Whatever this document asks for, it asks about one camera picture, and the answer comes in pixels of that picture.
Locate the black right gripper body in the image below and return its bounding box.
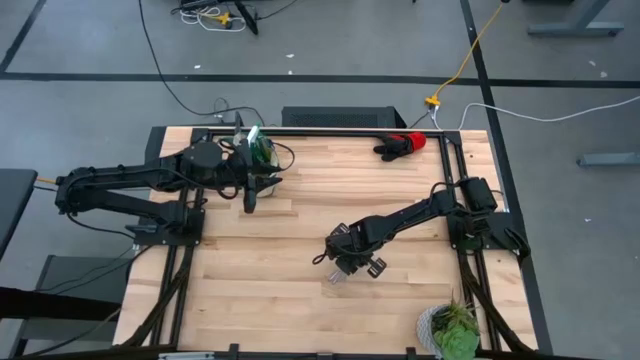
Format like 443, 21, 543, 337
323, 222, 389, 280

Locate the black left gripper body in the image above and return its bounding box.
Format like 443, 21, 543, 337
224, 142, 251, 194

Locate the green spray bottle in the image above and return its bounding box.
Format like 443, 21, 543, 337
246, 124, 266, 151

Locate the black red gardening glove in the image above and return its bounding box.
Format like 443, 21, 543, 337
373, 131, 429, 163

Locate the cream green gardening bag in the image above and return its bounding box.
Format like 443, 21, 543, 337
218, 130, 281, 200

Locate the black computer tower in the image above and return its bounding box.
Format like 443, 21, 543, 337
281, 105, 408, 130

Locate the potted succulent plant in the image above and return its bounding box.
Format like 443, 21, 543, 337
415, 294, 482, 360

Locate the black tripod leg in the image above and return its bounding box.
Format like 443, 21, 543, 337
233, 0, 261, 36

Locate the black desk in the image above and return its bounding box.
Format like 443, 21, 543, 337
0, 168, 39, 261

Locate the grey desk foot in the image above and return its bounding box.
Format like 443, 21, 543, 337
527, 0, 626, 39
576, 152, 640, 168

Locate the black cable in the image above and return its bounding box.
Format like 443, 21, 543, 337
137, 0, 267, 127

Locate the white coiled cable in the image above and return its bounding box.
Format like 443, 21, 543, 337
178, 4, 250, 34

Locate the silver metal bracket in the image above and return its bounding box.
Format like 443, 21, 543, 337
157, 351, 216, 360

